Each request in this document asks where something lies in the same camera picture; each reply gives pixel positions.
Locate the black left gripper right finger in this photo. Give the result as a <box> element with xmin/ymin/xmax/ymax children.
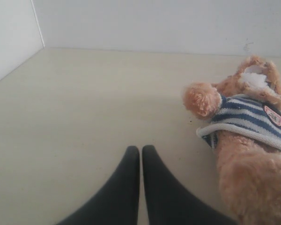
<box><xmin>142</xmin><ymin>145</ymin><xmax>236</xmax><ymax>225</ymax></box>

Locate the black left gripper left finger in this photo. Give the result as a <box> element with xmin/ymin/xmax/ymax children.
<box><xmin>58</xmin><ymin>146</ymin><xmax>140</xmax><ymax>225</ymax></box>

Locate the tan teddy bear striped sweater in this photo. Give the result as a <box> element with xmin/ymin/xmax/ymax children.
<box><xmin>182</xmin><ymin>55</ymin><xmax>281</xmax><ymax>225</ymax></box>

